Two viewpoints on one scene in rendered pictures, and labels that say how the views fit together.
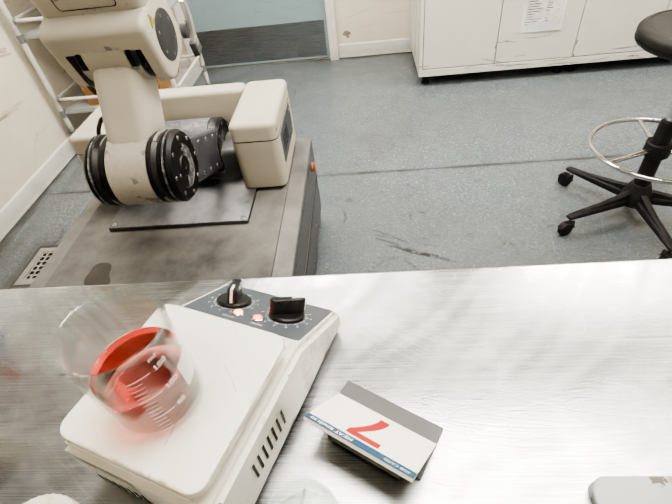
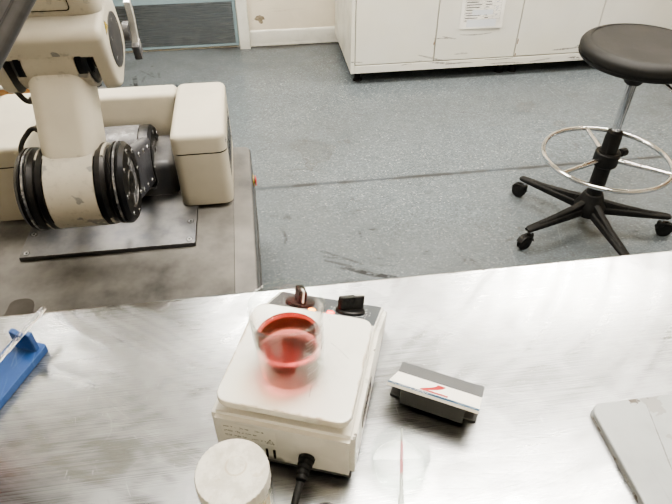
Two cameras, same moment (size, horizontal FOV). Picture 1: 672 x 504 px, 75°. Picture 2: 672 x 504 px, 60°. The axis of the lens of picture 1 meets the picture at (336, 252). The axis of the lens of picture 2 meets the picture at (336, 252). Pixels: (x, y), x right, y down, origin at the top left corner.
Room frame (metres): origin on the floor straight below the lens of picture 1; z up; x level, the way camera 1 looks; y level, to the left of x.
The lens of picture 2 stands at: (-0.16, 0.18, 1.26)
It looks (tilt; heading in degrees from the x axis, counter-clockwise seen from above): 41 degrees down; 345
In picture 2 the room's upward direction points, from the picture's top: straight up
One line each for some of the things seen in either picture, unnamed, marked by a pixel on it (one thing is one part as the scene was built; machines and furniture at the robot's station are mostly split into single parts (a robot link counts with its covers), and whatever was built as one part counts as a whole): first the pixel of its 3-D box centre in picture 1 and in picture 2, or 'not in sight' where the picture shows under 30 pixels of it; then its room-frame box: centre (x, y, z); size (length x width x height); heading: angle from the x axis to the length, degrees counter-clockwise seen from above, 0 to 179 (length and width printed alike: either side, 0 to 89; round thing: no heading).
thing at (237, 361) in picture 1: (179, 385); (298, 360); (0.17, 0.12, 0.83); 0.12 x 0.12 x 0.01; 62
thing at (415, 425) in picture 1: (375, 424); (437, 385); (0.16, -0.01, 0.77); 0.09 x 0.06 x 0.04; 53
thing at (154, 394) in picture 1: (134, 369); (286, 341); (0.16, 0.14, 0.88); 0.07 x 0.06 x 0.08; 130
